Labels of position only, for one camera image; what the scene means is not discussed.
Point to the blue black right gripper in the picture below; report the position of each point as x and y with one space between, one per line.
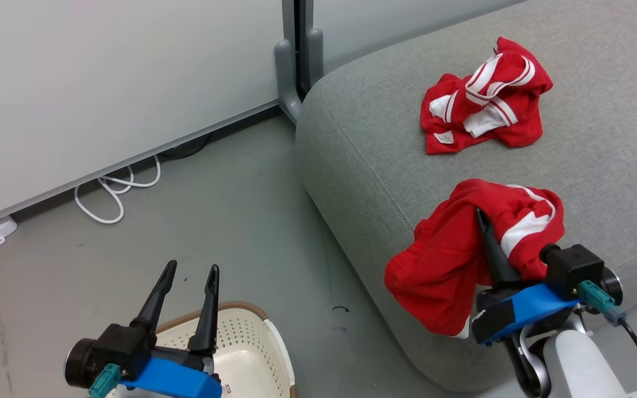
523 307

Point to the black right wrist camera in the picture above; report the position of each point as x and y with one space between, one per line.
570 265

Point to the teal right camera connector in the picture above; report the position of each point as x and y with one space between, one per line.
595 296

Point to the teal left camera connector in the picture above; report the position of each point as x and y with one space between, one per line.
104 381

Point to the red white-striped garment with label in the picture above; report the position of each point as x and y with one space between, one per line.
523 127

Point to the cream perforated laundry basket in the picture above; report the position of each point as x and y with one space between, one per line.
241 342

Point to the teal camera connector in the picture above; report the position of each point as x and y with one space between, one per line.
595 296
104 381

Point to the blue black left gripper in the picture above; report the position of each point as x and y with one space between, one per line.
175 378

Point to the grey fabric sofa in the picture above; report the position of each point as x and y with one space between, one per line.
600 166

